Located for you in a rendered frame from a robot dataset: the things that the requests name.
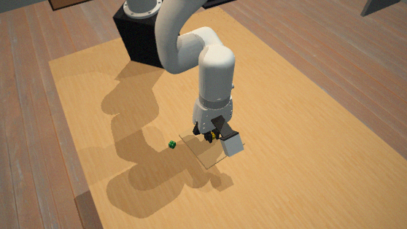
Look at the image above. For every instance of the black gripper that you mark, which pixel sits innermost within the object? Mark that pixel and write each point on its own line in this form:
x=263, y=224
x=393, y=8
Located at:
x=202, y=119

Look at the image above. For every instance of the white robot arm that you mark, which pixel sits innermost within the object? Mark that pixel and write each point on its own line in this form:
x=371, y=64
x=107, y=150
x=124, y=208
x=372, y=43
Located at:
x=215, y=63

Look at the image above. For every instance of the beige flat mat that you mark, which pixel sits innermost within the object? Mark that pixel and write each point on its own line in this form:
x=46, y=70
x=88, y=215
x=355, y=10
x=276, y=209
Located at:
x=208, y=153

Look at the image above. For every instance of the green die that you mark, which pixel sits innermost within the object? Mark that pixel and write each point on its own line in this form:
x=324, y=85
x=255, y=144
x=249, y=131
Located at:
x=172, y=144

